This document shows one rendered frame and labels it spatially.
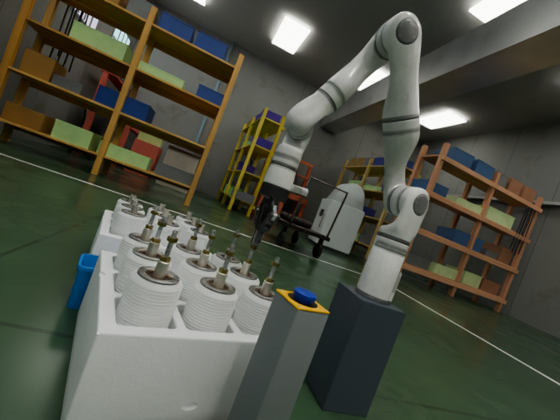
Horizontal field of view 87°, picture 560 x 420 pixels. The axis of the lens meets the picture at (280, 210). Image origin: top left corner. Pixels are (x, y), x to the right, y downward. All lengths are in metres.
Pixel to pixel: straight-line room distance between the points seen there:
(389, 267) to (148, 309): 0.59
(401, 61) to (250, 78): 8.62
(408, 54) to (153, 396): 0.88
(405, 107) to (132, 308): 0.73
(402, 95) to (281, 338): 0.62
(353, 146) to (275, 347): 9.71
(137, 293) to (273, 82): 9.09
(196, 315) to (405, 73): 0.71
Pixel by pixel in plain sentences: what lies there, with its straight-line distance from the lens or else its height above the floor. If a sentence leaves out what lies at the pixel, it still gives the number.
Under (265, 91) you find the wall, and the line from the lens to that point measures 9.35.
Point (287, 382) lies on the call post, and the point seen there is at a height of 0.19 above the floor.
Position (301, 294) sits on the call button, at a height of 0.33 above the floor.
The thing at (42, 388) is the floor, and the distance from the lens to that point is 0.74.
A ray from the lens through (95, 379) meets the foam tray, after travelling 0.59.
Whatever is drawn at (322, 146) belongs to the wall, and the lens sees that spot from 9.61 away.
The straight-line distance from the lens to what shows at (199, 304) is 0.61.
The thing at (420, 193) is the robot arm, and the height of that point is 0.61.
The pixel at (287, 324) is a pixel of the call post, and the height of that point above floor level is 0.28.
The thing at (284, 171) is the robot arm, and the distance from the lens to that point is 0.73.
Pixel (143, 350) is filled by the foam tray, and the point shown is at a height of 0.15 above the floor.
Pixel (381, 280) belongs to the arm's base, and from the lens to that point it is 0.85.
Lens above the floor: 0.45
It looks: 1 degrees down
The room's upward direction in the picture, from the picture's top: 21 degrees clockwise
